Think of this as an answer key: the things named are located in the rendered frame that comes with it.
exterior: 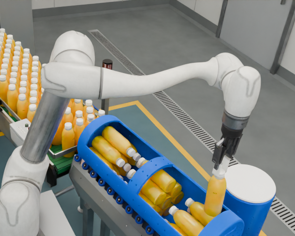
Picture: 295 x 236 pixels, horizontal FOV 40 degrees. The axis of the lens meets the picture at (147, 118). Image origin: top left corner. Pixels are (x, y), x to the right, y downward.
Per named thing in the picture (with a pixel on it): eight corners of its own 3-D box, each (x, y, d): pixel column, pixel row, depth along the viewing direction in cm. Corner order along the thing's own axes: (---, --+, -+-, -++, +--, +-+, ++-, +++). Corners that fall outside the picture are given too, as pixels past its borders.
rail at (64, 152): (55, 158, 221) (55, 154, 219) (54, 158, 221) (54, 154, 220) (114, 134, 244) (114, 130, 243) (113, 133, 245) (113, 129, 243)
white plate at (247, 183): (285, 183, 212) (284, 185, 213) (240, 157, 226) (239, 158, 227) (259, 210, 194) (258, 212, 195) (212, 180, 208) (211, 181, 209)
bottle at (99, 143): (104, 141, 214) (126, 160, 203) (94, 149, 212) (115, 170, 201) (100, 133, 208) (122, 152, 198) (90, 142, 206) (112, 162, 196)
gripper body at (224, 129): (234, 132, 138) (227, 153, 143) (249, 124, 143) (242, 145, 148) (217, 121, 142) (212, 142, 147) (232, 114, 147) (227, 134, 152)
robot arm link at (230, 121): (255, 112, 139) (251, 126, 143) (235, 99, 144) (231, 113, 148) (239, 121, 134) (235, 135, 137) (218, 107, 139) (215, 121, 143)
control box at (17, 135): (28, 158, 212) (27, 143, 206) (11, 138, 223) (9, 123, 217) (45, 151, 218) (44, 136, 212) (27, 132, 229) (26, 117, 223)
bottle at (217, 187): (206, 201, 170) (212, 167, 160) (222, 206, 168) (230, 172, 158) (202, 212, 165) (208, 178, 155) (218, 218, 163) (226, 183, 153)
